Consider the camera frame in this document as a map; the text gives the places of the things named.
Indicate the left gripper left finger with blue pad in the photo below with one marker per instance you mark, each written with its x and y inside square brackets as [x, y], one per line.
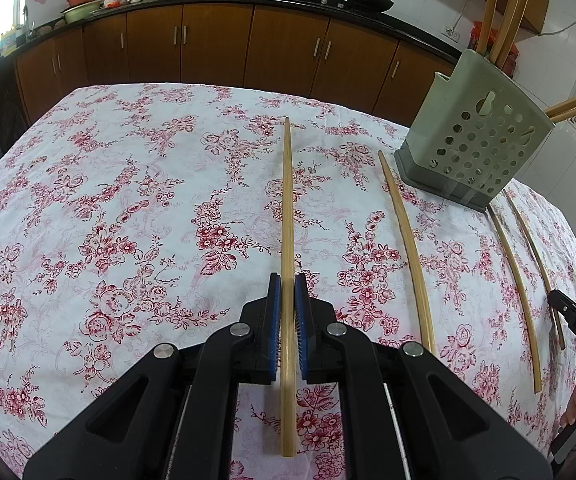
[245, 352]

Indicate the green perforated utensil holder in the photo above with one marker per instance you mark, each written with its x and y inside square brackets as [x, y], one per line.
[474, 131]

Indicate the green and red basins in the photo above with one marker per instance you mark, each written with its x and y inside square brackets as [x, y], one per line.
[77, 10]

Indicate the brown lower kitchen cabinets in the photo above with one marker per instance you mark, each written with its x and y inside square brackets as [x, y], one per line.
[379, 66]

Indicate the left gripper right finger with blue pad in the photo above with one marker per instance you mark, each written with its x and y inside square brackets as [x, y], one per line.
[331, 351]

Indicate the white wall socket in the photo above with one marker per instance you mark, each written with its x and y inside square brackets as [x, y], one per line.
[452, 34]

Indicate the red and green thermos group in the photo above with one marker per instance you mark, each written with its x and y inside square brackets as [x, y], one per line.
[510, 64]

